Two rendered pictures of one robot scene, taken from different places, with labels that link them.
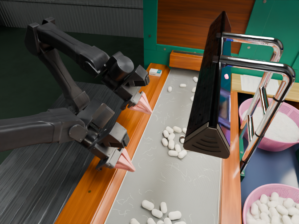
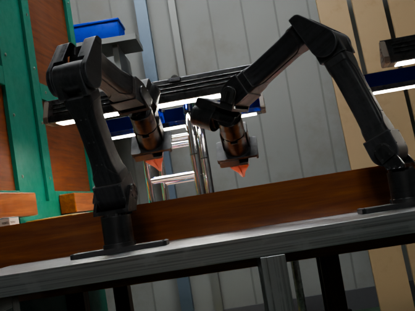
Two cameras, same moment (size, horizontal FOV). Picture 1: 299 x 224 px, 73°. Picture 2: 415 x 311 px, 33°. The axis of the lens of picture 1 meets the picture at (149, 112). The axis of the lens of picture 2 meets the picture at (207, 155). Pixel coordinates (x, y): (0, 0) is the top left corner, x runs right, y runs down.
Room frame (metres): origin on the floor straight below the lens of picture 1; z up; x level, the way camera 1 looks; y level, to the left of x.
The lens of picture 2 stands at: (0.73, 1.78, 0.73)
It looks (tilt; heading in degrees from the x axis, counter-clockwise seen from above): 4 degrees up; 260
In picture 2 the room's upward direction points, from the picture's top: 9 degrees counter-clockwise
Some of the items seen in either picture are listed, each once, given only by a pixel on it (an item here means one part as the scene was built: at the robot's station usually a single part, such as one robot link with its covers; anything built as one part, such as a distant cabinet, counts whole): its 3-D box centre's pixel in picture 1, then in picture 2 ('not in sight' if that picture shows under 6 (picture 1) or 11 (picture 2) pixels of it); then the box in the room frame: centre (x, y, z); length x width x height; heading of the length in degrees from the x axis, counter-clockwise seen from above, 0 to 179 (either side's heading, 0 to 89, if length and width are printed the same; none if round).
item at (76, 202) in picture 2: not in sight; (80, 202); (0.76, -0.91, 0.83); 0.30 x 0.06 x 0.07; 73
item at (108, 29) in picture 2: not in sight; (92, 37); (0.57, -2.08, 1.77); 0.35 x 0.24 x 0.11; 168
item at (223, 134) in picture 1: (217, 57); (149, 95); (0.51, -0.19, 1.08); 0.62 x 0.08 x 0.07; 163
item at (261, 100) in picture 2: not in sight; (180, 116); (0.35, -0.72, 1.08); 0.62 x 0.08 x 0.07; 163
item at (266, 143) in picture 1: (268, 125); not in sight; (0.60, -0.50, 0.72); 0.27 x 0.27 x 0.10
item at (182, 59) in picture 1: (199, 62); (7, 205); (0.95, -0.26, 0.83); 0.30 x 0.06 x 0.07; 73
